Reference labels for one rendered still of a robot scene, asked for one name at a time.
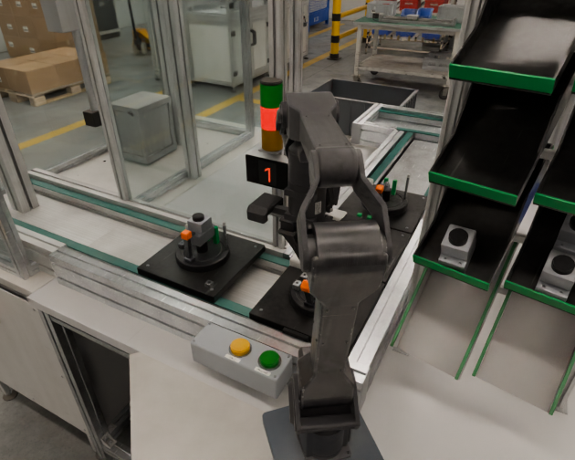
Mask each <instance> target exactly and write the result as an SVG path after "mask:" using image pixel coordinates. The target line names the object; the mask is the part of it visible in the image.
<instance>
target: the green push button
mask: <svg viewBox="0 0 575 460"><path fill-rule="evenodd" d="M259 360H260V364H261V365H262V366H263V367H264V368H267V369H272V368H275V367H276V366H277V365H278V364H279V355H278V353H277V352H275V351H274V350H266V351H264V352H262V353H261V355H260V358H259Z"/></svg>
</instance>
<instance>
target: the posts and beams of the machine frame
mask: <svg viewBox="0 0 575 460"><path fill-rule="evenodd" d="M303 18H304V0H289V93H293V92H302V69H303Z"/></svg>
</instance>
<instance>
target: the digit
mask: <svg viewBox="0 0 575 460"><path fill-rule="evenodd" d="M258 171H259V182H260V183H264V184H268V185H272V186H276V187H277V164H276V163H272V162H265V161H260V160H258Z"/></svg>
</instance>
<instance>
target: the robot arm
mask: <svg viewBox="0 0 575 460"><path fill-rule="evenodd" d="M339 119H340V108H339V103H338V101H337V100H336V99H335V98H334V96H333V94H332V93H331V92H330V91H325V92H293V93H287V94H286V101H281V102H280V104H279V109H278V110H277V115H276V131H279V134H280V135H282V140H283V143H284V147H285V151H286V155H287V158H288V186H287V187H286V188H285V189H284V195H286V196H288V207H287V206H284V204H283V198H282V197H280V196H277V195H273V194H270V193H263V194H261V195H260V196H259V197H258V198H256V199H255V201H254V202H253V203H251V204H250V205H249V206H248V207H247V210H246V213H247V219H248V220H251V221H255V222H258V223H260V224H264V223H265V222H267V221H268V218H267V216H268V215H273V216H276V217H279V218H280V219H279V222H280V228H279V229H278V233H279V234H280V235H283V236H284V237H285V239H286V240H287V242H288V243H289V244H290V246H291V247H292V249H293V250H294V252H295V254H296V255H297V257H298V259H299V262H300V268H301V271H302V272H305V271H307V277H308V287H309V293H310V294H311V295H312V296H313V297H315V298H316V302H315V311H314V320H312V322H313V330H312V339H311V346H309V347H301V348H300V349H299V350H298V363H297V373H292V378H290V380H291V382H290V384H289V385H288V402H289V421H290V422H291V423H292V424H293V425H294V426H295V432H296V434H297V437H298V441H299V444H300V447H301V449H302V452H303V455H304V457H305V460H343V459H346V458H350V457H351V450H350V448H349V445H348V442H349V441H350V433H351V429H354V430H355V429H359V428H360V426H361V423H360V414H359V404H358V394H357V385H356V379H355V374H354V371H353V369H351V368H350V362H349V358H348V354H349V349H350V342H351V339H352V333H353V329H354V324H355V320H356V316H357V311H358V306H359V303H360V302H361V301H362V300H364V299H365V298H366V297H368V296H369V295H370V294H372V293H373V292H375V291H376V290H378V289H379V287H380V286H381V283H382V280H383V278H384V276H385V273H386V270H387V267H389V266H390V264H391V263H392V236H391V229H390V222H389V216H388V208H387V205H386V203H385V202H384V201H383V199H382V198H381V196H380V195H379V194H378V192H377V191H376V190H375V188H374V187H373V186H372V184H371V182H370V181H369V180H368V178H367V177H366V175H365V169H364V161H363V156H362V152H361V149H355V148H354V147H353V146H351V144H350V142H349V141H348V139H347V137H346V136H345V134H344V133H343V131H342V130H341V128H340V126H339ZM350 186H352V188H353V191H354V193H356V194H357V196H358V197H359V198H360V200H361V202H362V203H363V204H364V206H365V207H366V208H367V210H368V211H369V212H370V214H371V215H372V219H369V220H366V218H362V217H358V216H355V215H351V214H345V216H344V217H343V218H341V219H340V220H339V221H336V220H332V219H333V216H331V215H327V214H325V213H326V212H327V213H330V212H333V209H332V206H333V205H334V204H335V205H337V204H338V200H339V195H340V187H350Z"/></svg>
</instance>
